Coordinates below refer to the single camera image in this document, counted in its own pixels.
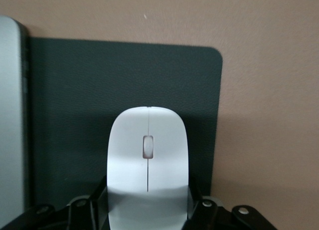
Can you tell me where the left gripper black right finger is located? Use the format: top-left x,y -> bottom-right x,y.
183,186 -> 230,230

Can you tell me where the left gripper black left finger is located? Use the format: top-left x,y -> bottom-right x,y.
68,176 -> 110,230

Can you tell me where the white computer mouse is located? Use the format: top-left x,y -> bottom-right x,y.
107,106 -> 194,230

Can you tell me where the black mouse pad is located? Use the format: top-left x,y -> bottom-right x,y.
26,37 -> 223,208

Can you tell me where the silver laptop with apple logo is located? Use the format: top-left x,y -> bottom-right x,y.
0,15 -> 32,216

